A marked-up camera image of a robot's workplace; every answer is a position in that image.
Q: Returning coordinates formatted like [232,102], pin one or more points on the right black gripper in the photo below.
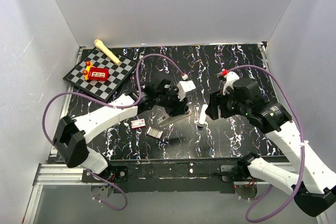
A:
[218,98]

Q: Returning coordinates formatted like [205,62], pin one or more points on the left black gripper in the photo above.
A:
[179,107]

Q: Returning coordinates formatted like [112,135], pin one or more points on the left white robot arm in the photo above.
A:
[74,134]

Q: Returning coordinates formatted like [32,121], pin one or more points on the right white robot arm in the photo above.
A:
[313,184]

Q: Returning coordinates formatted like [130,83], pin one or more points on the red white staple box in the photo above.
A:
[138,123]

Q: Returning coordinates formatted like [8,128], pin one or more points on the open staple box tray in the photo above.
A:
[155,133]

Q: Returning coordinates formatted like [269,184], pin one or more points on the black white chessboard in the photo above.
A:
[101,90]

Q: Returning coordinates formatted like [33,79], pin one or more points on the red yellow toy bus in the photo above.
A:
[94,73]

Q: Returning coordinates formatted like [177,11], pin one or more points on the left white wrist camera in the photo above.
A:
[185,88]

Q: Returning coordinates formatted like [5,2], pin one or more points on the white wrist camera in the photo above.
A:
[230,78]
[185,88]

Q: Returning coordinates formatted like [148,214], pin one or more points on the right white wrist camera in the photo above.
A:
[230,78]

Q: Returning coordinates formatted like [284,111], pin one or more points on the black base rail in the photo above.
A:
[185,175]

